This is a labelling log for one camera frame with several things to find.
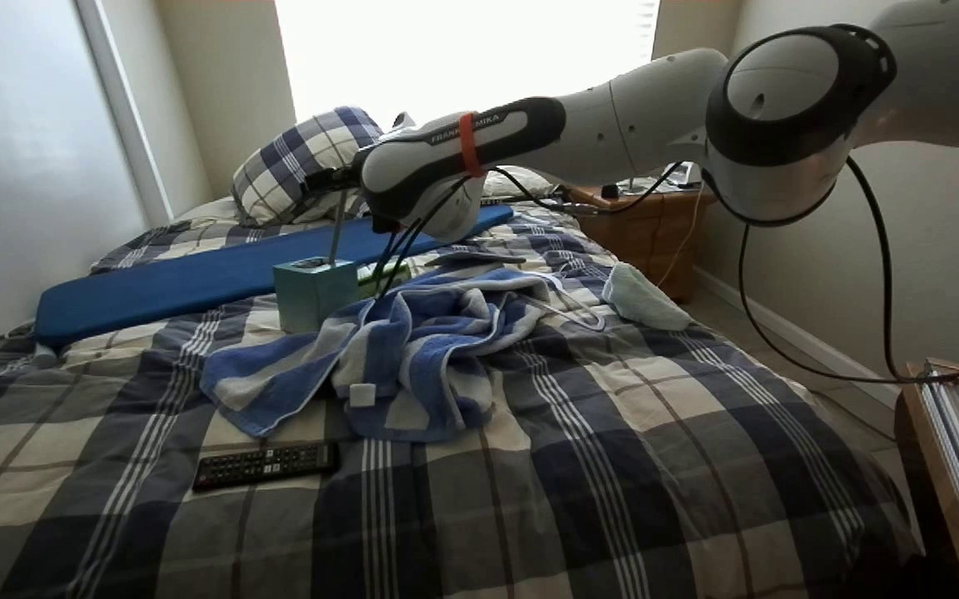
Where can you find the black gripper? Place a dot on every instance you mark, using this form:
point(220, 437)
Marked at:
point(349, 185)

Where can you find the wooden spoon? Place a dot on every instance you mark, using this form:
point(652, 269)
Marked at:
point(335, 235)

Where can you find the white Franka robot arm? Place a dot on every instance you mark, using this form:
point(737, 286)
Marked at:
point(635, 112)

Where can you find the teal blue box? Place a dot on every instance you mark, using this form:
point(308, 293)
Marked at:
point(315, 301)

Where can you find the plaid pillow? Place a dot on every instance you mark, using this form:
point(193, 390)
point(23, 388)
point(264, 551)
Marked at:
point(281, 167)

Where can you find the green packet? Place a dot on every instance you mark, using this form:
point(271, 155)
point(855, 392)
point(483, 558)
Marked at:
point(387, 278)

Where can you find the bright window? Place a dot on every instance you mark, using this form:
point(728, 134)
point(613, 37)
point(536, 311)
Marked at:
point(459, 54)

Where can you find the blue mat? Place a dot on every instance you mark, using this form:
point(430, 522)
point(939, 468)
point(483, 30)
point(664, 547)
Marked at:
point(169, 285)

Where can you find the blue white striped towel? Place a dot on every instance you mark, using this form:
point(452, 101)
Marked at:
point(281, 378)

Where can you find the wooden nightstand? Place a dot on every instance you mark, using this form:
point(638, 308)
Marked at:
point(635, 237)

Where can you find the black remote control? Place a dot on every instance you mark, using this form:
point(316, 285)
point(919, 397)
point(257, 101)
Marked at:
point(264, 468)

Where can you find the light green towel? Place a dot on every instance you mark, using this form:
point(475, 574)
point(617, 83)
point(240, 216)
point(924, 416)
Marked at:
point(639, 298)

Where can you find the white sliding closet door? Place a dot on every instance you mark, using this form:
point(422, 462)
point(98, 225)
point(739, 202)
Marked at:
point(23, 167)

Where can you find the plaid bedspread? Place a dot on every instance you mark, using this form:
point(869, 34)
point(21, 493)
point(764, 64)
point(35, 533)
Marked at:
point(613, 468)

